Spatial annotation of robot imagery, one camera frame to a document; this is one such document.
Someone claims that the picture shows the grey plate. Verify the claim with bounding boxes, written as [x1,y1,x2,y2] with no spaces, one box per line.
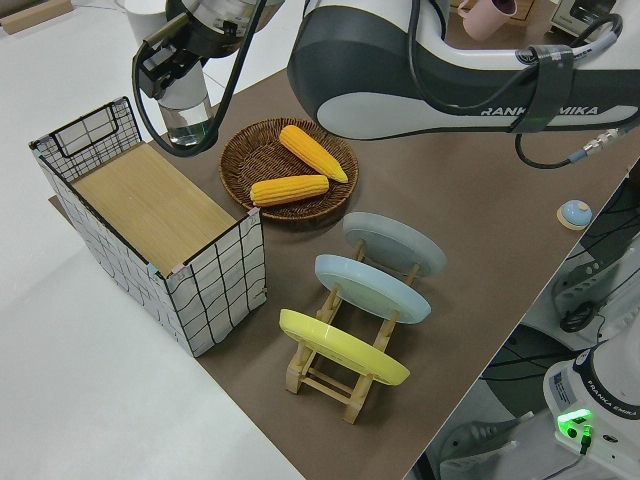
[342,211,448,279]

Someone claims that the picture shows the brown table mat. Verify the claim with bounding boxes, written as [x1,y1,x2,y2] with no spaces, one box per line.
[47,0,640,480]

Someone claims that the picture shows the yellow plate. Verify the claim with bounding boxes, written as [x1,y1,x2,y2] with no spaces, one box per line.
[278,308,412,387]

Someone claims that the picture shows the wooden basket lid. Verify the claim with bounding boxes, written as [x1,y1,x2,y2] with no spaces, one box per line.
[71,144,236,266]

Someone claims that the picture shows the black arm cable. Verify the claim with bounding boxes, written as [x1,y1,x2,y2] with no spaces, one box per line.
[131,0,626,171]

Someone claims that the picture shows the white toaster oven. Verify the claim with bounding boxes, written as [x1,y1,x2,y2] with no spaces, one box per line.
[548,0,624,40]

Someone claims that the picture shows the blue round bell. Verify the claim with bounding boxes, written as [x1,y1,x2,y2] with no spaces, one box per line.
[556,199,594,232]

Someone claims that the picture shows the wooden dish rack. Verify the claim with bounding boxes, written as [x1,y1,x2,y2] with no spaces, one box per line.
[285,238,422,426]

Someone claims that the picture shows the light blue plate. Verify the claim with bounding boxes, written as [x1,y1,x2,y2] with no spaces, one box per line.
[314,253,433,326]

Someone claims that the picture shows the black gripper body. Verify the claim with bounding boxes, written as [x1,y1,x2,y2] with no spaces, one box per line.
[142,9,251,64]

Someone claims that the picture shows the yellow corn cob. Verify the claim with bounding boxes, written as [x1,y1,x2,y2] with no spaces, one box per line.
[249,174,330,209]
[278,124,349,184]

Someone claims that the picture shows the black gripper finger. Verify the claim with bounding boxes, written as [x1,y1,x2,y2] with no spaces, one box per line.
[135,45,177,101]
[172,48,204,84]

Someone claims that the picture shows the pink mug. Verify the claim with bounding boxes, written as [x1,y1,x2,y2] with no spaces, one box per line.
[457,0,519,41]

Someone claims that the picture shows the light wooden plank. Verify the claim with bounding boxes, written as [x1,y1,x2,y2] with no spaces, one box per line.
[0,0,75,35]

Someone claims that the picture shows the brown wicker basket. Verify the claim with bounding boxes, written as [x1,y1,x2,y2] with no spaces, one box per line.
[219,117,360,224]

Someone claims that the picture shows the white cylindrical container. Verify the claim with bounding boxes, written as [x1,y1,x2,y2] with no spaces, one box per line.
[123,0,169,47]

